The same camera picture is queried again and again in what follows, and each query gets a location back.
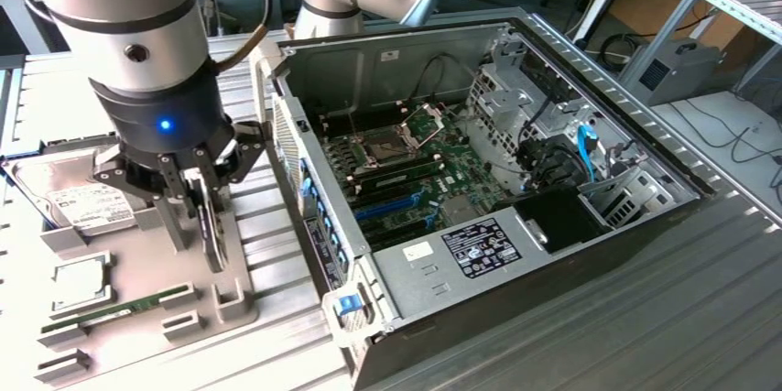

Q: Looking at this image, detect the grey control box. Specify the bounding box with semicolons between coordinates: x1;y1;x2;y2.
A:
633;38;728;106

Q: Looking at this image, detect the open grey PC case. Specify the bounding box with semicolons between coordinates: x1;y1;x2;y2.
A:
252;5;719;391

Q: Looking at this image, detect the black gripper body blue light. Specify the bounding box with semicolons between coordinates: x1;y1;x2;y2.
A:
89;59;238;196

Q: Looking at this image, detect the blue expansion slot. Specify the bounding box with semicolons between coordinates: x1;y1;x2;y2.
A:
353;195;417;223

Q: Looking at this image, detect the grey parts rack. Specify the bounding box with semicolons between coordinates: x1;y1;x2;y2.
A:
0;133;261;387

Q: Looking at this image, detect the CPU socket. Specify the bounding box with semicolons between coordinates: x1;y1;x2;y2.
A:
357;133;424;168

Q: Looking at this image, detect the black wire loop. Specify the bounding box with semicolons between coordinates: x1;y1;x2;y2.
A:
412;53;476;104

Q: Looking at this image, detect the silver hard disk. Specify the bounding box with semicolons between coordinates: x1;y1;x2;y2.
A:
1;147;138;237

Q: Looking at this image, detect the blue data wire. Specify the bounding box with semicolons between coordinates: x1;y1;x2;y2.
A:
572;122;603;187

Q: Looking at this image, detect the metal disk bay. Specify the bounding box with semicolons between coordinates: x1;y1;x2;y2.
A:
577;165;692;229

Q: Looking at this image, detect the aluminium frame table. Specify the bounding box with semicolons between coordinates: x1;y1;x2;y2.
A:
615;0;782;103

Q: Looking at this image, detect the silver CPU chip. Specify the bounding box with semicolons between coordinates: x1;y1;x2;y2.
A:
50;258;114;315

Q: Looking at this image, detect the black floor cable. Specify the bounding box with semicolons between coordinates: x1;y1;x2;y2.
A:
664;100;782;164

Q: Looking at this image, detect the green motherboard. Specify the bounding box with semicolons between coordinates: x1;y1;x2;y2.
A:
319;105;509;251

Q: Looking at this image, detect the green RAM stick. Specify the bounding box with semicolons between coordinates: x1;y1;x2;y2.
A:
40;285;192;334

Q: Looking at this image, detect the blue case latch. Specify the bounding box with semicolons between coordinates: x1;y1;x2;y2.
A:
333;294;363;317

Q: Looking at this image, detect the metal socket cover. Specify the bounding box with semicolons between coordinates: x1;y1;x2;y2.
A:
396;103;448;150

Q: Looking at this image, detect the grey power supply with label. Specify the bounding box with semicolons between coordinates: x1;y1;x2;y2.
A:
369;205;552;320

